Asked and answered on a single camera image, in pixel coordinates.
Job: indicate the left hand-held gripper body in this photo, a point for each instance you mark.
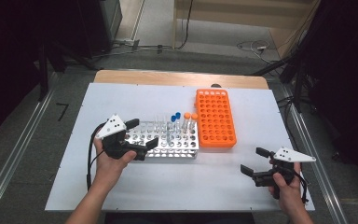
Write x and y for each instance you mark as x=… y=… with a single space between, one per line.
x=113 y=126

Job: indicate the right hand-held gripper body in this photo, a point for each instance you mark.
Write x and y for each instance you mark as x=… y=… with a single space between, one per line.
x=292 y=156

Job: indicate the silver metal test tube rack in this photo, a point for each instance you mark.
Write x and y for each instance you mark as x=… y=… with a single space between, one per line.
x=183 y=143

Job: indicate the blue-capped test tube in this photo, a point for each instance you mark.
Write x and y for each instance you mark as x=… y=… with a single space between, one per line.
x=177 y=114
x=173 y=118

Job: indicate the orange-capped test tube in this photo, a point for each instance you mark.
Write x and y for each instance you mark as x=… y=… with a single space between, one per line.
x=187 y=115
x=194 y=116

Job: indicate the orange plastic test tube rack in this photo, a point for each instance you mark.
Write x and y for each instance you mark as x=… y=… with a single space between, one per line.
x=214 y=124

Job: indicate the person's right hand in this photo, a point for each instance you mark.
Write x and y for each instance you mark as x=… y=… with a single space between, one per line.
x=290 y=196

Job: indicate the person's left hand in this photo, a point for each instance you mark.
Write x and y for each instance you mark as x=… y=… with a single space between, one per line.
x=110 y=169

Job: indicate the white table board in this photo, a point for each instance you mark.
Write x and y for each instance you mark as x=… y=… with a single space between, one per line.
x=183 y=186

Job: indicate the wooden table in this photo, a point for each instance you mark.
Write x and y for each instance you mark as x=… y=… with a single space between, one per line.
x=167 y=77

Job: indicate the black metal stand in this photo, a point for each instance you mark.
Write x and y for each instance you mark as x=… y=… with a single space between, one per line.
x=298 y=81
x=43 y=71

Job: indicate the dark round table grommet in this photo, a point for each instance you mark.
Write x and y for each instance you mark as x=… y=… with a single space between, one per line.
x=216 y=85

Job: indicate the black curtain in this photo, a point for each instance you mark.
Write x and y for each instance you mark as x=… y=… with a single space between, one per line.
x=348 y=77
x=9 y=46

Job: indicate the dark cabinet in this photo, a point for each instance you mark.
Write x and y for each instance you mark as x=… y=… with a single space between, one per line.
x=96 y=25

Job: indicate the metal floor rail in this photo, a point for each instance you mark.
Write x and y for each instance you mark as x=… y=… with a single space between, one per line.
x=320 y=186
x=18 y=149

